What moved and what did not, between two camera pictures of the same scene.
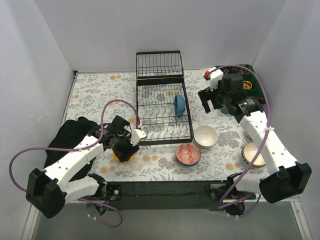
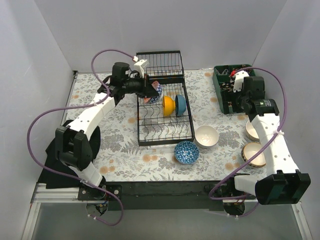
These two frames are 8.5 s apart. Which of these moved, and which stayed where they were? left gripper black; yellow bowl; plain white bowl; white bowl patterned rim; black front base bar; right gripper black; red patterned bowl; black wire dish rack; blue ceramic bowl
Moved: red patterned bowl; yellow bowl; left gripper black; right gripper black
Stayed: black front base bar; blue ceramic bowl; plain white bowl; white bowl patterned rim; black wire dish rack
